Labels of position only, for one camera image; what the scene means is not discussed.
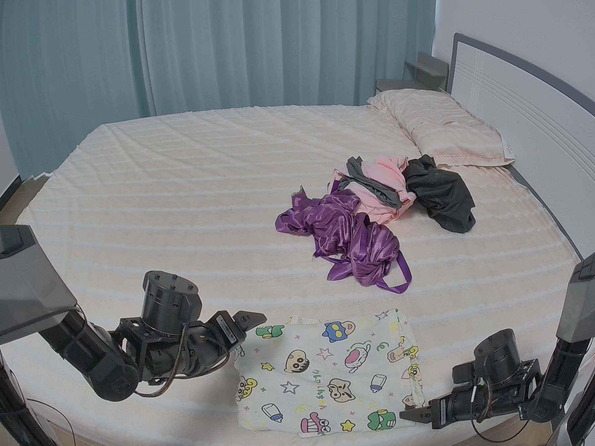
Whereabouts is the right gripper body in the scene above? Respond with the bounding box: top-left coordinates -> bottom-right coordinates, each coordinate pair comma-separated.
429,387 -> 477,429

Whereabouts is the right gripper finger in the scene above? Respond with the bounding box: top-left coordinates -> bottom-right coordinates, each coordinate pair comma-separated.
399,404 -> 434,425

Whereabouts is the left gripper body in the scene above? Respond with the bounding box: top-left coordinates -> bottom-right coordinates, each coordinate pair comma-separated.
200,311 -> 248,357

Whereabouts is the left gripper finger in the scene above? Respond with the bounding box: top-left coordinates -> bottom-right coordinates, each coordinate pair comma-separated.
233,310 -> 267,334

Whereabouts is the white printed pyjama top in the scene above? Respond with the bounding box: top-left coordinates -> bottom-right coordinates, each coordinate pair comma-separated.
234,308 -> 426,438

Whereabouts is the bed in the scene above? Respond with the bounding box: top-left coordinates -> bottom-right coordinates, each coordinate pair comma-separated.
0,32 -> 595,446

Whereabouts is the purple satin garment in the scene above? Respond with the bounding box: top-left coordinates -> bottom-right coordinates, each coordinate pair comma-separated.
275,185 -> 413,295

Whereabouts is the pink and grey garment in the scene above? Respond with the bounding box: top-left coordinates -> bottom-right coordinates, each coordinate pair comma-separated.
328,155 -> 419,225

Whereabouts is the black garment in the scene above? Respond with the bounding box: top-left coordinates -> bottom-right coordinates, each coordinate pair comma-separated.
402,154 -> 477,234

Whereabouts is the pale pink pillow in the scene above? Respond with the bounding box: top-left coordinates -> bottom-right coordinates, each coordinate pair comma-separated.
366,89 -> 517,168

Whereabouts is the blue-green curtain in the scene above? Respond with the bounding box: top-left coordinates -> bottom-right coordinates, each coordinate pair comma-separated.
0,0 -> 157,181
137,0 -> 439,118

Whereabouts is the grey bedside table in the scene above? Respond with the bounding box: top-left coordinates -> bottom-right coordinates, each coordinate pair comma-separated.
375,51 -> 450,94

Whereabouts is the black cable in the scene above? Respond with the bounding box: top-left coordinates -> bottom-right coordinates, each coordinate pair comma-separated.
27,399 -> 76,446
469,415 -> 514,441

